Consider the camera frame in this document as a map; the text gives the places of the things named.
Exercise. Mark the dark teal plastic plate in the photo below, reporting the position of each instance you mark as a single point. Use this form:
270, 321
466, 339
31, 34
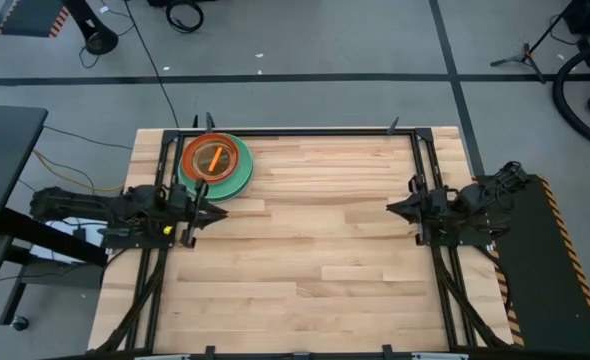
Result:
240, 189

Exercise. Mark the black tripod stand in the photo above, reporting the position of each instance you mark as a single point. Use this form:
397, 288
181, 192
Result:
525, 52

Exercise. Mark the black stand base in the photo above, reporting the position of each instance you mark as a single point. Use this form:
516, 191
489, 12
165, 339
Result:
100, 42

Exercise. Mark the black table frame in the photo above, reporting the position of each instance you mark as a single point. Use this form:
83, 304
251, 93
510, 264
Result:
325, 132

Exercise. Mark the black mat with hazard stripes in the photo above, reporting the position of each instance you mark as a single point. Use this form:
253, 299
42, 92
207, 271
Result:
30, 15
550, 275

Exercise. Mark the white floor plate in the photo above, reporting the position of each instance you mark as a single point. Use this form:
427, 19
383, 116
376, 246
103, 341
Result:
42, 252

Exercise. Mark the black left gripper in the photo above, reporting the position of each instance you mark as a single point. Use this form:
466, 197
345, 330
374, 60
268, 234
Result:
182, 202

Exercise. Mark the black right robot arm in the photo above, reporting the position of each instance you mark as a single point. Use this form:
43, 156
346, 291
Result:
475, 200

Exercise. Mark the black desk leg frame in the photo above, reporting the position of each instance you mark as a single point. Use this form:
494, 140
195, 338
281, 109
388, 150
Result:
50, 237

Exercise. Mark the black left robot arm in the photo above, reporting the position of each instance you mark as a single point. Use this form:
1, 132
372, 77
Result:
75, 205

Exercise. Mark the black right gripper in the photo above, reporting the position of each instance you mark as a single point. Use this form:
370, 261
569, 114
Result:
435, 207

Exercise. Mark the translucent pink plastic plate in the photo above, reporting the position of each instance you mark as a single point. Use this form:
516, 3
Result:
222, 171

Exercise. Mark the yellow tag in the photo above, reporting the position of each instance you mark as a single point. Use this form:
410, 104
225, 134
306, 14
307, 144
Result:
167, 230

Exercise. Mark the black desk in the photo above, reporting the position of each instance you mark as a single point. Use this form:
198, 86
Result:
5, 160

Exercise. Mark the green plastic plate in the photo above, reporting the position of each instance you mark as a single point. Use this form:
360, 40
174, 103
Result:
244, 160

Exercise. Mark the black caster wheel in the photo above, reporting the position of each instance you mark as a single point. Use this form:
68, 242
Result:
20, 323

